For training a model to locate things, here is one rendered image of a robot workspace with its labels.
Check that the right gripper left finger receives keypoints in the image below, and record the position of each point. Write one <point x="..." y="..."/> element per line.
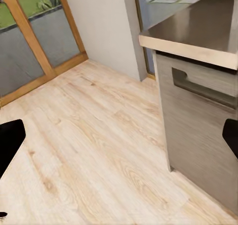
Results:
<point x="12" y="135"/>

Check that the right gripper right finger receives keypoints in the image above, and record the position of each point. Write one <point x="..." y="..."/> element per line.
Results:
<point x="230" y="135"/>

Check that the dishwasher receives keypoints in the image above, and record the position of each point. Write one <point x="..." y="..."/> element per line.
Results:
<point x="197" y="98"/>

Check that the fixed window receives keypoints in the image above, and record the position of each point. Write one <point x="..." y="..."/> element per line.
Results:
<point x="152" y="12"/>

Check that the door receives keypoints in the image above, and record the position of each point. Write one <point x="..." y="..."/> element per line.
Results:
<point x="39" y="41"/>

